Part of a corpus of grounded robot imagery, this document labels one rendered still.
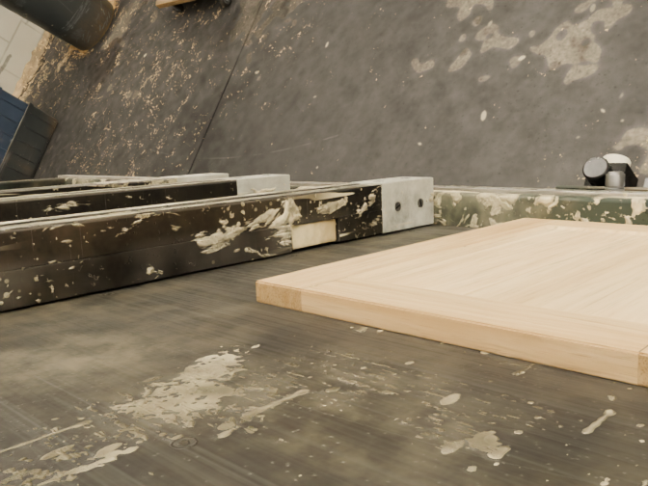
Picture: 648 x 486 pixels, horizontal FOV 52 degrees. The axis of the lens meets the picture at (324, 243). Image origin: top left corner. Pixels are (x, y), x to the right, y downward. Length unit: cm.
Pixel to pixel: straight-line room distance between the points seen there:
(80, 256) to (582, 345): 44
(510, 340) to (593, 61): 185
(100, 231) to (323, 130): 211
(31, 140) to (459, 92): 309
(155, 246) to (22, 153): 404
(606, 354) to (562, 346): 2
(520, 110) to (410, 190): 129
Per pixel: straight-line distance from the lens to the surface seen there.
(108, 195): 102
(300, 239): 82
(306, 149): 273
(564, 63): 227
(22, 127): 472
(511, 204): 97
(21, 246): 63
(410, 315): 47
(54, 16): 485
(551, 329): 43
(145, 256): 69
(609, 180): 96
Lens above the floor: 168
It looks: 44 degrees down
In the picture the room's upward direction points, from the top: 58 degrees counter-clockwise
